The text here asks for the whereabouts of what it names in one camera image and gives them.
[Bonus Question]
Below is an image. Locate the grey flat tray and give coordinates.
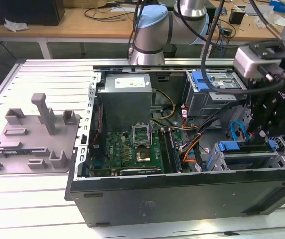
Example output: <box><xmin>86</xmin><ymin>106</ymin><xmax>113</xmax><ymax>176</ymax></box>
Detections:
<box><xmin>244</xmin><ymin>4</ymin><xmax>275</xmax><ymax>17</ymax></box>

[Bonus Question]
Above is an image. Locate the black PC case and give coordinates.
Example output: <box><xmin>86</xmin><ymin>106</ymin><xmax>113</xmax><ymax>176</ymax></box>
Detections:
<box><xmin>64</xmin><ymin>64</ymin><xmax>285</xmax><ymax>228</ymax></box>

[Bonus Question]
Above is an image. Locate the grey parts rack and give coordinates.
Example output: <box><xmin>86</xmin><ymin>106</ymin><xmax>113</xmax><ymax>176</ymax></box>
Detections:
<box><xmin>0</xmin><ymin>92</ymin><xmax>82</xmax><ymax>175</ymax></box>

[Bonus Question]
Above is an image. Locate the blue cardboard box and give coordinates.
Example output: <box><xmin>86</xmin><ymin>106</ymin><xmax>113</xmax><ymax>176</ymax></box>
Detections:
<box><xmin>269</xmin><ymin>0</ymin><xmax>285</xmax><ymax>13</ymax></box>

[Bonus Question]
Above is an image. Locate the yellow wire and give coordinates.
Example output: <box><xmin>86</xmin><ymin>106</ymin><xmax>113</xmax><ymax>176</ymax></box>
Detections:
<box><xmin>150</xmin><ymin>89</ymin><xmax>176</xmax><ymax>123</ymax></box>

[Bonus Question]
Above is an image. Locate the green RAM stick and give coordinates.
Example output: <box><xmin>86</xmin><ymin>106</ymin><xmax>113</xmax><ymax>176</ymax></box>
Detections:
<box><xmin>1</xmin><ymin>149</ymin><xmax>33</xmax><ymax>155</ymax></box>

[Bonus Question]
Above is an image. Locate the black case fan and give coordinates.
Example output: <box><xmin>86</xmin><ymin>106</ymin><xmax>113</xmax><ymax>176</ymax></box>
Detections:
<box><xmin>92</xmin><ymin>102</ymin><xmax>107</xmax><ymax>152</ymax></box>

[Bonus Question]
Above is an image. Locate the RAM stick with chips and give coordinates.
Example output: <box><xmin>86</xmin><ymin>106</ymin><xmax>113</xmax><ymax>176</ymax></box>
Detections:
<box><xmin>167</xmin><ymin>129</ymin><xmax>183</xmax><ymax>172</ymax></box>

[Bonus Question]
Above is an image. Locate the white plastic packaging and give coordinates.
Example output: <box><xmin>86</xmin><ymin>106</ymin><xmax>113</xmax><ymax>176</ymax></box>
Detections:
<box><xmin>254</xmin><ymin>13</ymin><xmax>285</xmax><ymax>30</ymax></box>

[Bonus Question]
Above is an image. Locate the black graphics card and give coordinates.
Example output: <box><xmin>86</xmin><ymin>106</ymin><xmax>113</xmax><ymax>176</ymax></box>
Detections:
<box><xmin>119</xmin><ymin>167</ymin><xmax>163</xmax><ymax>176</ymax></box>

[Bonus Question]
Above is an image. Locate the orange wire bundle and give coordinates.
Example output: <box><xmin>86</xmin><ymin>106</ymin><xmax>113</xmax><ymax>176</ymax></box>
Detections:
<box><xmin>181</xmin><ymin>138</ymin><xmax>209</xmax><ymax>165</ymax></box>

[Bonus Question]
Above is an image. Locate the red black twisted wire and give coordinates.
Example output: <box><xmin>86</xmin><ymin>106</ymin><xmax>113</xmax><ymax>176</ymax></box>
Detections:
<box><xmin>93</xmin><ymin>104</ymin><xmax>104</xmax><ymax>148</ymax></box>

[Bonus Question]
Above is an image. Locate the black computer tower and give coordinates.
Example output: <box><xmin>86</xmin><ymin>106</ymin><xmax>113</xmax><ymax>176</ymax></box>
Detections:
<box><xmin>0</xmin><ymin>0</ymin><xmax>65</xmax><ymax>27</ymax></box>

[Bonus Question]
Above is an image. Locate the black hose copper end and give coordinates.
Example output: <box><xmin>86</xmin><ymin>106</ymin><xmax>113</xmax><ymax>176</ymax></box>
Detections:
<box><xmin>248</xmin><ymin>0</ymin><xmax>283</xmax><ymax>42</ymax></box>

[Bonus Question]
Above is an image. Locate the blue data wire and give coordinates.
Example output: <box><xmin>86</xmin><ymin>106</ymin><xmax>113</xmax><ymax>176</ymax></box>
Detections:
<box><xmin>229</xmin><ymin>120</ymin><xmax>252</xmax><ymax>142</ymax></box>

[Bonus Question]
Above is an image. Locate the black waste bin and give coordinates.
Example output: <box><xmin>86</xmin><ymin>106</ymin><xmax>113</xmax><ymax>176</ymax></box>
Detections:
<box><xmin>162</xmin><ymin>44</ymin><xmax>178</xmax><ymax>59</ymax></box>

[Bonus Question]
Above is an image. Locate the metal locking lever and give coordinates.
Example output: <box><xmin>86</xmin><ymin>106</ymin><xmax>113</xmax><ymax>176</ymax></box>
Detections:
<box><xmin>150</xmin><ymin>121</ymin><xmax>156</xmax><ymax>147</ymax></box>

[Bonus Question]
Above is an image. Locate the silver disk bay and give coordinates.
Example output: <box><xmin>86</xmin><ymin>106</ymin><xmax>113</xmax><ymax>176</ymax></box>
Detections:
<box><xmin>206</xmin><ymin>99</ymin><xmax>285</xmax><ymax>173</ymax></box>

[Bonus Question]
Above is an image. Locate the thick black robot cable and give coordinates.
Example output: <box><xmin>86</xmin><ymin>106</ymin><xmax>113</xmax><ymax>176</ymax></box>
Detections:
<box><xmin>200</xmin><ymin>0</ymin><xmax>252</xmax><ymax>95</ymax></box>

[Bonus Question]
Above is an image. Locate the CPU socket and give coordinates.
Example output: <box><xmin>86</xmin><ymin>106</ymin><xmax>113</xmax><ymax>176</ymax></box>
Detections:
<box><xmin>135</xmin><ymin>147</ymin><xmax>154</xmax><ymax>163</ymax></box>

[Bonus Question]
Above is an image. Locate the blue plastic drive latch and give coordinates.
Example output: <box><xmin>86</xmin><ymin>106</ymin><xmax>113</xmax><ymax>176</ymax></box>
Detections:
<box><xmin>192</xmin><ymin>71</ymin><xmax>219</xmax><ymax>92</ymax></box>

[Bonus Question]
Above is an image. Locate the green motherboard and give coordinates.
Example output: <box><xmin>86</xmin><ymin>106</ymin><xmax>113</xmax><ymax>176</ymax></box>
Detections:
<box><xmin>89</xmin><ymin>126</ymin><xmax>192</xmax><ymax>175</ymax></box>

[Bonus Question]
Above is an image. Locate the small black box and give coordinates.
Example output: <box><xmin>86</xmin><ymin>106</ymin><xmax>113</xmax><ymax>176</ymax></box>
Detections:
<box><xmin>228</xmin><ymin>8</ymin><xmax>247</xmax><ymax>25</ymax></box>

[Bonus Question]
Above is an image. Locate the grey power supply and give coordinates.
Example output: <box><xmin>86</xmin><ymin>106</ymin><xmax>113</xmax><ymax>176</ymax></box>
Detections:
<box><xmin>96</xmin><ymin>73</ymin><xmax>155</xmax><ymax>126</ymax></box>

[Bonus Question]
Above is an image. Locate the metal socket cover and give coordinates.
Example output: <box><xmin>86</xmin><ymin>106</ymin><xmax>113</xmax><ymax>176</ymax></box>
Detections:
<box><xmin>132</xmin><ymin>123</ymin><xmax>151</xmax><ymax>148</ymax></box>

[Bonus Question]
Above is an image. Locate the white plastic bag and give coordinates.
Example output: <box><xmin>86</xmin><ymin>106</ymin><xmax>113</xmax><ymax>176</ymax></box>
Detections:
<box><xmin>4</xmin><ymin>17</ymin><xmax>30</xmax><ymax>33</ymax></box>

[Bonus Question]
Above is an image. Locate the hard disk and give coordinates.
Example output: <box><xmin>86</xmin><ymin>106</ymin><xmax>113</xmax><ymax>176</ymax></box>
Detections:
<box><xmin>206</xmin><ymin>139</ymin><xmax>276</xmax><ymax>172</ymax></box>

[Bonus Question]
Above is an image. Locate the black cable bundle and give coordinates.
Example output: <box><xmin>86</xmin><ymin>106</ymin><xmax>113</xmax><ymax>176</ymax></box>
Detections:
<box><xmin>182</xmin><ymin>98</ymin><xmax>249</xmax><ymax>172</ymax></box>

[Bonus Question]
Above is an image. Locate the grey metal drive cage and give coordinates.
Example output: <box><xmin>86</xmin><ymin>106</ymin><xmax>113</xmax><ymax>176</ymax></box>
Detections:
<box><xmin>185</xmin><ymin>70</ymin><xmax>252</xmax><ymax>119</ymax></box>

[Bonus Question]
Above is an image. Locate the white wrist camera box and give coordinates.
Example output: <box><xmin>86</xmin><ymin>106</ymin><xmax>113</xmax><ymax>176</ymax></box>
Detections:
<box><xmin>233</xmin><ymin>46</ymin><xmax>285</xmax><ymax>80</ymax></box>

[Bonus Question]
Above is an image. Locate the black cable with plug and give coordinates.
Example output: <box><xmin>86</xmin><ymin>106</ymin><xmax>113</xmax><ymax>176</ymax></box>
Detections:
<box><xmin>127</xmin><ymin>0</ymin><xmax>150</xmax><ymax>59</ymax></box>

